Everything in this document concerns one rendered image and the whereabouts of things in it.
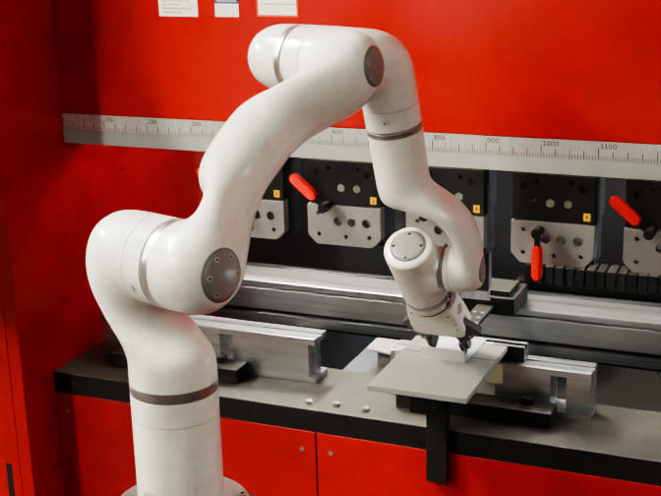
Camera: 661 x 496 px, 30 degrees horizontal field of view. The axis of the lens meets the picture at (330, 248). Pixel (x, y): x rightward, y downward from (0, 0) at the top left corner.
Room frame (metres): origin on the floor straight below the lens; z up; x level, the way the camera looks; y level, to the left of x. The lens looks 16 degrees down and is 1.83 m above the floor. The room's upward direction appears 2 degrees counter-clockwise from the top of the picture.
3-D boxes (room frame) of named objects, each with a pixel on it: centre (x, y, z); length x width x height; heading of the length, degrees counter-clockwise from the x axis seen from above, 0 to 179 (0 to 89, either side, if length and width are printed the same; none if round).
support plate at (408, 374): (2.08, -0.19, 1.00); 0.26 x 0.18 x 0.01; 157
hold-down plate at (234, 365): (2.40, 0.32, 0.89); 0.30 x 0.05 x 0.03; 67
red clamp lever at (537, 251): (2.09, -0.37, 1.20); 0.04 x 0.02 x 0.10; 157
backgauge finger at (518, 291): (2.37, -0.31, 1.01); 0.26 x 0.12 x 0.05; 157
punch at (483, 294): (2.21, -0.25, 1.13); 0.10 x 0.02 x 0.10; 67
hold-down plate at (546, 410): (2.14, -0.26, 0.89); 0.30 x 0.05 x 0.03; 67
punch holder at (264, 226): (2.38, 0.14, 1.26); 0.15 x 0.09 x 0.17; 67
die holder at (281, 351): (2.43, 0.25, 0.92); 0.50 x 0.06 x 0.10; 67
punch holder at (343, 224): (2.30, -0.04, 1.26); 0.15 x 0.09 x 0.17; 67
